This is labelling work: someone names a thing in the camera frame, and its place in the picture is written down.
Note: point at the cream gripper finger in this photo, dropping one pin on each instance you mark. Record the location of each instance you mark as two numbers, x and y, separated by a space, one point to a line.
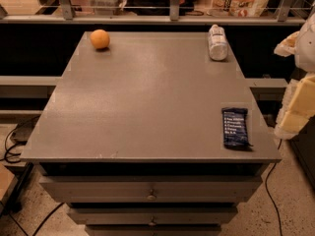
288 46
298 106

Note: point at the clear plastic bottle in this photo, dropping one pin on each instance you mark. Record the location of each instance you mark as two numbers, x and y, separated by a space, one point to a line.
217 43

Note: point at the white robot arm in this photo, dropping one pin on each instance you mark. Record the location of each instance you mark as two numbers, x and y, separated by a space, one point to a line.
304 57

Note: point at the dark blue snack bar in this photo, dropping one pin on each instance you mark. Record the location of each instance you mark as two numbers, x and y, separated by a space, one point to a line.
235 135

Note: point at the black bag behind railing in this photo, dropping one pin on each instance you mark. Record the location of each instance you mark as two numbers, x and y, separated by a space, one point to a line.
157 7

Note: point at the grey drawer cabinet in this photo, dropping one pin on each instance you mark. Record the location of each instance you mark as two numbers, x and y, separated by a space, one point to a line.
148 105

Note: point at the orange fruit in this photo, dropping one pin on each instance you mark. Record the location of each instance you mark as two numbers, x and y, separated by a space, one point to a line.
100 39

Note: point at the clear plastic container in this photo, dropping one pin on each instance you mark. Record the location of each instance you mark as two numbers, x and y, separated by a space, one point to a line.
105 0

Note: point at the middle grey drawer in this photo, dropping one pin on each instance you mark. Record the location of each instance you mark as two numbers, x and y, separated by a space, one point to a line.
153 216

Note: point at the grey drawer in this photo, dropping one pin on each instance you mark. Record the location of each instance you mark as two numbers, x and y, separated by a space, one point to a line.
153 216
120 230
150 189

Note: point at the top grey drawer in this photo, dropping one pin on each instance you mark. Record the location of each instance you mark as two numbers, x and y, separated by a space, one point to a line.
150 189

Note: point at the bottom grey drawer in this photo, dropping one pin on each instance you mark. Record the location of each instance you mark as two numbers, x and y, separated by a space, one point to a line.
120 230

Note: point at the grey low shelf beam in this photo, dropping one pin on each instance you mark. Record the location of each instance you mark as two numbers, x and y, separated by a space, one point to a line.
27 87

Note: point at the metal railing frame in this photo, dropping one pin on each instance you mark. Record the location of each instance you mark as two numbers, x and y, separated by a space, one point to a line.
278 12

